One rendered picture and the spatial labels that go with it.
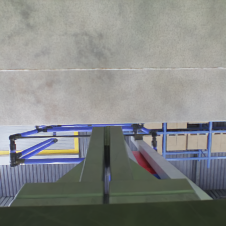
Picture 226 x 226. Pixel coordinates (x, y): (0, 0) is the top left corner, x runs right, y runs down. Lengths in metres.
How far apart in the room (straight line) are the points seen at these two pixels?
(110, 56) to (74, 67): 0.05
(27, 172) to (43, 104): 12.79
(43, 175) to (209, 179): 11.65
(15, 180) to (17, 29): 13.51
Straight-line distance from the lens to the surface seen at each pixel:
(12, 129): 12.46
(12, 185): 13.97
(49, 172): 12.51
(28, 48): 0.27
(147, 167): 0.63
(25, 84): 0.28
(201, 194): 0.38
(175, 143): 10.33
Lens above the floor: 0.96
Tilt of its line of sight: 6 degrees up
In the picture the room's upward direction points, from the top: 179 degrees clockwise
